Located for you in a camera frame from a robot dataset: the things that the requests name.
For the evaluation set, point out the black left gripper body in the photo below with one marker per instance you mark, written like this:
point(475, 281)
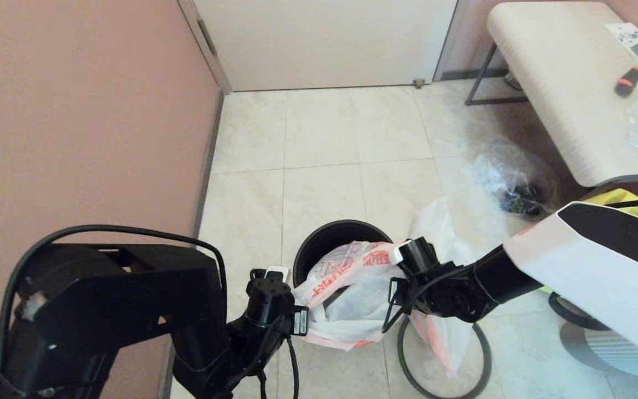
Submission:
point(258, 349)

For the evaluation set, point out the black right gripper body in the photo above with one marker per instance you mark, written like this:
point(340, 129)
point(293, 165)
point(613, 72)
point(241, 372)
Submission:
point(452, 293)

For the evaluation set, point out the used translucent trash bag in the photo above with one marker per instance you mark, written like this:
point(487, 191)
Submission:
point(440, 233)

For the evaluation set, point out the white red plastic bag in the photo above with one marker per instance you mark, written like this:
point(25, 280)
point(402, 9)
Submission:
point(352, 318)

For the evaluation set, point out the black round trash bin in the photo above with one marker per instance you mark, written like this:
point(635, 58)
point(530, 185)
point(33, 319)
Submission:
point(324, 238)

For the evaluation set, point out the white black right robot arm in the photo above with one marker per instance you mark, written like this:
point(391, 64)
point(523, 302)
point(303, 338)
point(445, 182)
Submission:
point(601, 266)

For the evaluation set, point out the grey ribbed robot base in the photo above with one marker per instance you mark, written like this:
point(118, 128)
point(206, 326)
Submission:
point(601, 349)

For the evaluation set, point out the crumpled clear plastic bag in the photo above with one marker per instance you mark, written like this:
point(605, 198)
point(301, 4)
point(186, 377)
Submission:
point(496, 169)

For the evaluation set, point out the yellow shopping bag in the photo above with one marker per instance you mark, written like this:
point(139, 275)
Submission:
point(623, 197)

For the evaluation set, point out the black left wrist motor cylinder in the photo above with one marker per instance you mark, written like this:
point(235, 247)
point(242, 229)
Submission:
point(269, 299)

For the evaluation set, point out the black tangled object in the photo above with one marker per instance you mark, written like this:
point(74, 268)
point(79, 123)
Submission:
point(521, 200)

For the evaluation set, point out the light wood-grain table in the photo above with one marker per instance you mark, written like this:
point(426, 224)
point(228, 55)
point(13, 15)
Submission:
point(562, 83)

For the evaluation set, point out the black orange marker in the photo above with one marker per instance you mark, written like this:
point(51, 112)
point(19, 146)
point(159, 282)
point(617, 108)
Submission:
point(627, 83)

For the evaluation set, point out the white door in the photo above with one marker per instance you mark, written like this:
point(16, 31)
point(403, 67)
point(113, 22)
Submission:
point(324, 44)

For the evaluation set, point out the black and white booklet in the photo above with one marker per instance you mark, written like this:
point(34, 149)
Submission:
point(632, 40)

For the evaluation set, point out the black metal table frame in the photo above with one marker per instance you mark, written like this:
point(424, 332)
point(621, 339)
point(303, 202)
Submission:
point(479, 75)

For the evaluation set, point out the grey door frame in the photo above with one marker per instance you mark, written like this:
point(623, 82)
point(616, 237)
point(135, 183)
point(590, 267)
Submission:
point(213, 61)

